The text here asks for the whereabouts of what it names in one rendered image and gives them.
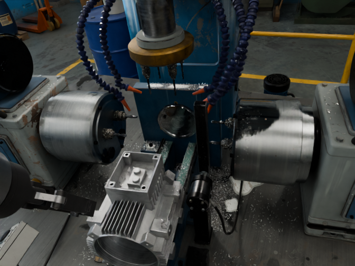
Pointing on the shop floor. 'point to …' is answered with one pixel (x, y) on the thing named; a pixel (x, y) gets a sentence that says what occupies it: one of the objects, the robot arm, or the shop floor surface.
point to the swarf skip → (326, 19)
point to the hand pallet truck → (42, 20)
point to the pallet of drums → (9, 22)
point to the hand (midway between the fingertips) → (73, 205)
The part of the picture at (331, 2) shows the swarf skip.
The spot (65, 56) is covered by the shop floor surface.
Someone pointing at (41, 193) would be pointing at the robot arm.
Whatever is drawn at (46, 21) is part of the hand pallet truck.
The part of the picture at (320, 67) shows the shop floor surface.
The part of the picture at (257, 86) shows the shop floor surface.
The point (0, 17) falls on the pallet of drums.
